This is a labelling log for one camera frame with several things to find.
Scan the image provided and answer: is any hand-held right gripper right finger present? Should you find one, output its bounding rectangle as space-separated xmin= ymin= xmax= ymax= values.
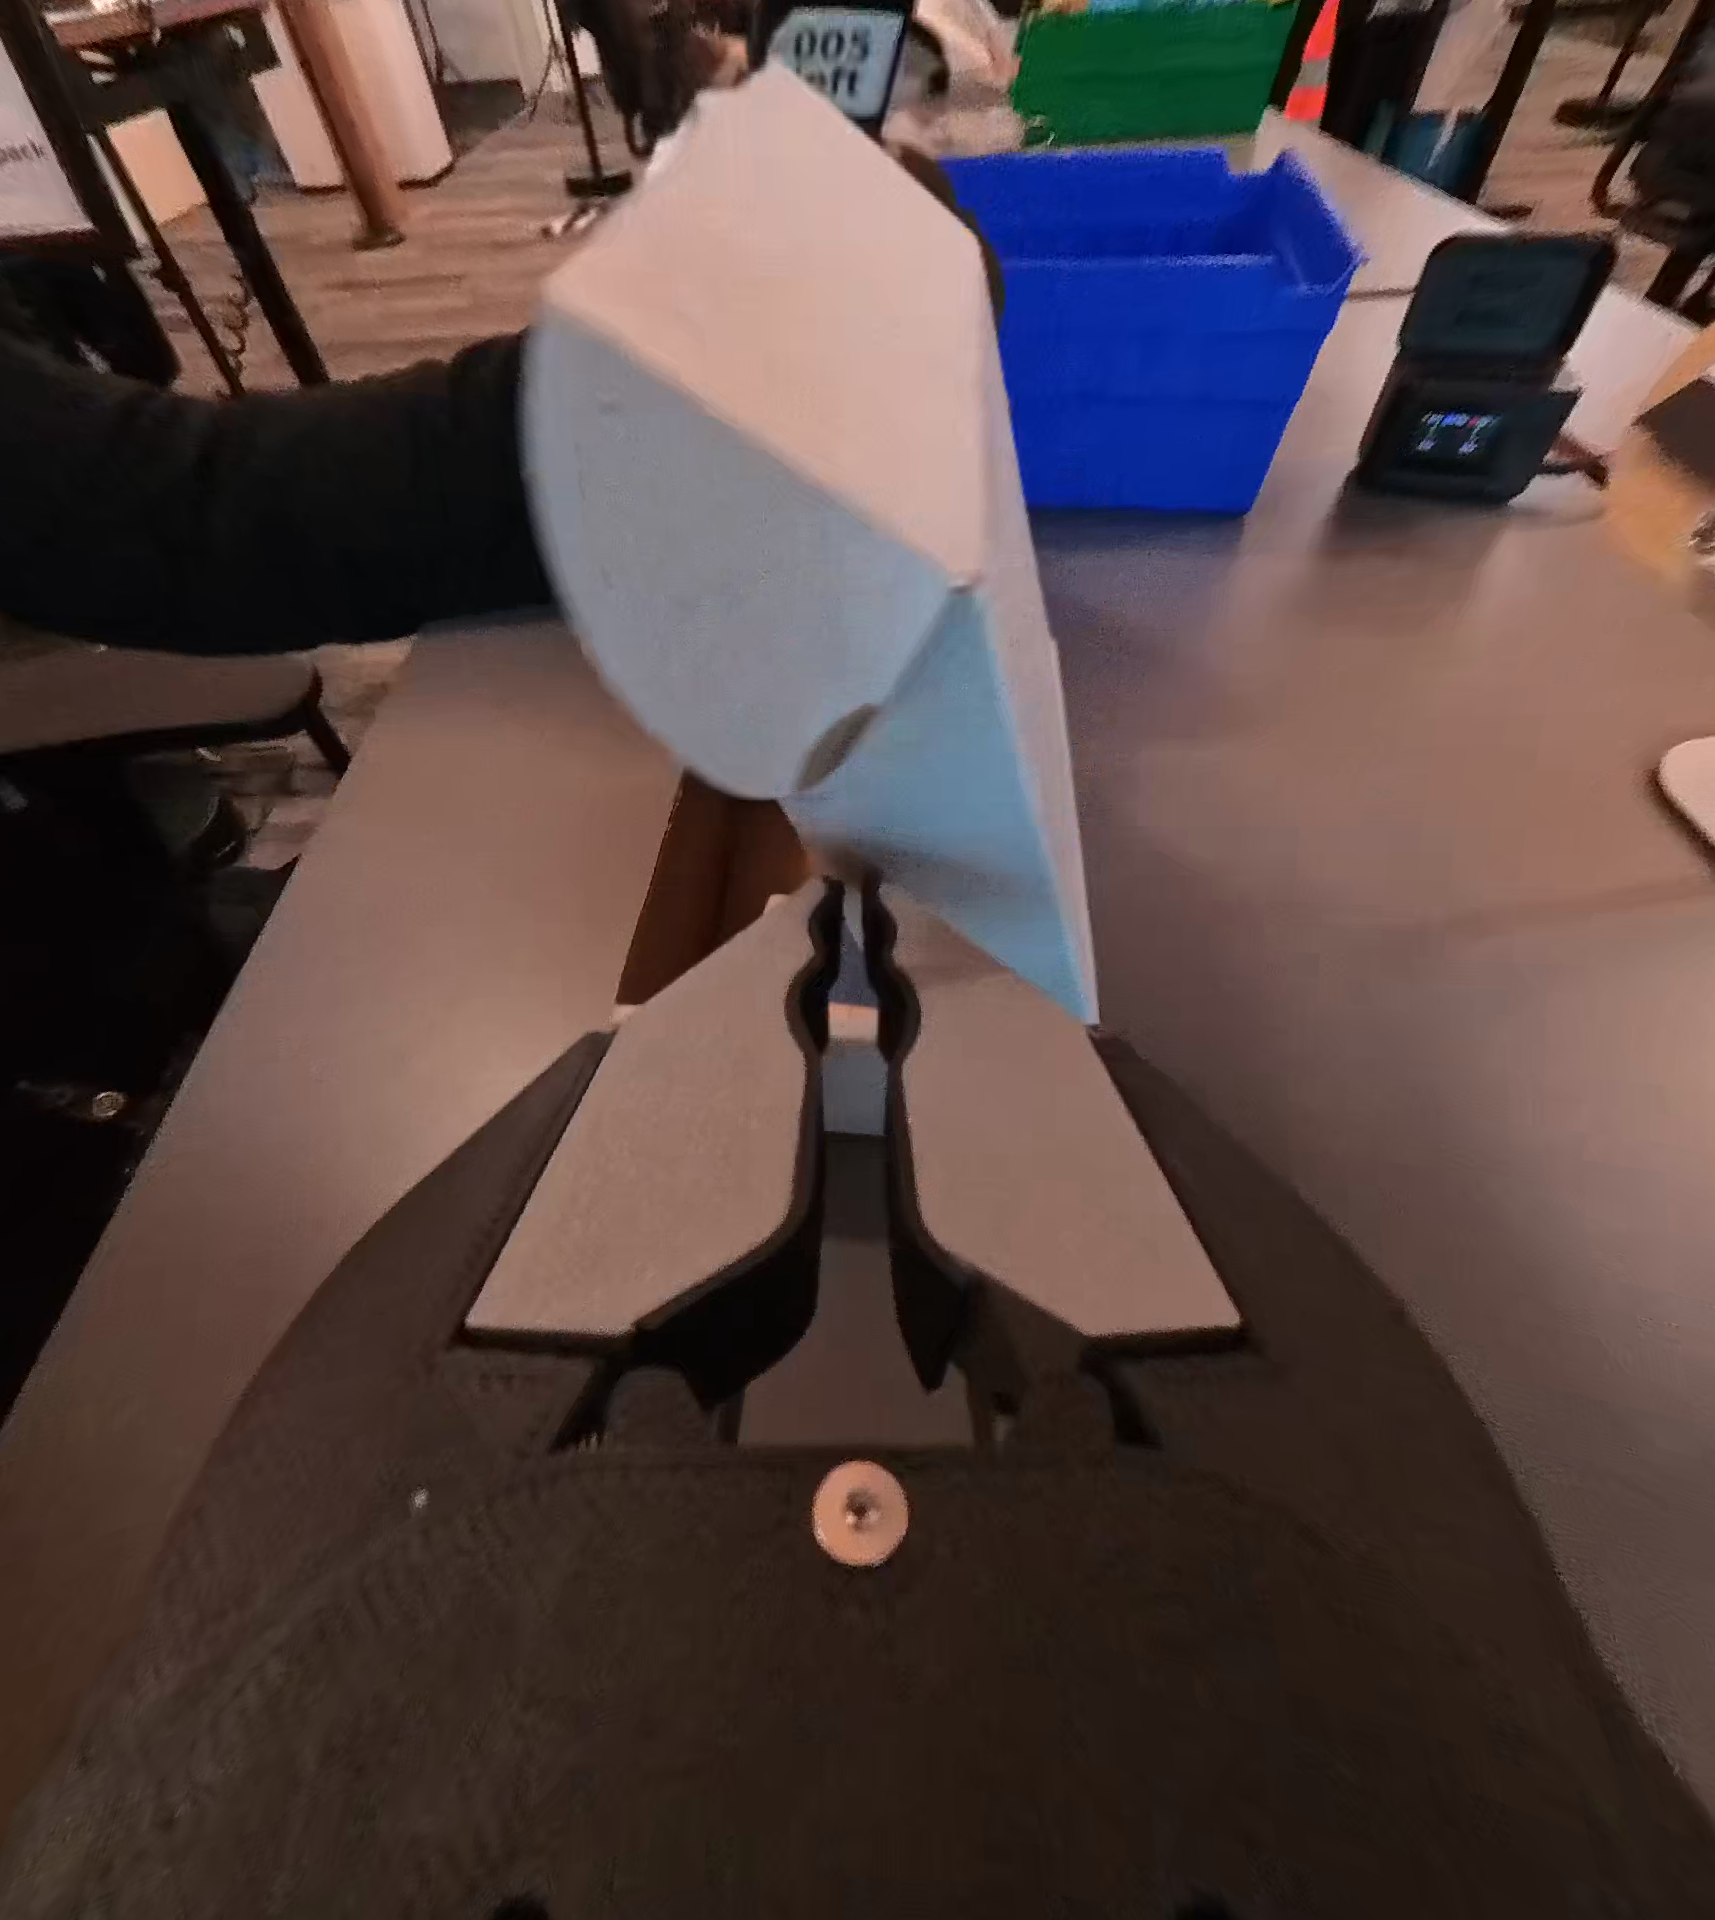
xmin=860 ymin=881 xmax=1249 ymax=1395

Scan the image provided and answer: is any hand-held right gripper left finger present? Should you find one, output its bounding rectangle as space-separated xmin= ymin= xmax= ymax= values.
xmin=462 ymin=877 xmax=845 ymax=1411

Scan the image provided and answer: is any white cardboard mailer box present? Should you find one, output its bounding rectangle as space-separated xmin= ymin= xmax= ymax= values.
xmin=519 ymin=65 xmax=1102 ymax=1137

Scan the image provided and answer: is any blue plastic bin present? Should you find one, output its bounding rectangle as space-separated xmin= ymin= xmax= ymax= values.
xmin=940 ymin=145 xmax=1370 ymax=515

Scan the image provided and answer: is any person's left forearm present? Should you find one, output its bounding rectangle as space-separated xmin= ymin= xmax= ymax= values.
xmin=0 ymin=269 xmax=561 ymax=657

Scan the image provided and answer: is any green plastic bin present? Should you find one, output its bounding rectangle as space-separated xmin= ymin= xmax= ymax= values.
xmin=1011 ymin=0 xmax=1300 ymax=149

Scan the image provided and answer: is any orange traffic cone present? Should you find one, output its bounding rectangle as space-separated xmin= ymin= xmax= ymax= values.
xmin=1283 ymin=0 xmax=1343 ymax=124

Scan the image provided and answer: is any black charging case with screen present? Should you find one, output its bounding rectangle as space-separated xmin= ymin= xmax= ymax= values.
xmin=1353 ymin=232 xmax=1620 ymax=503

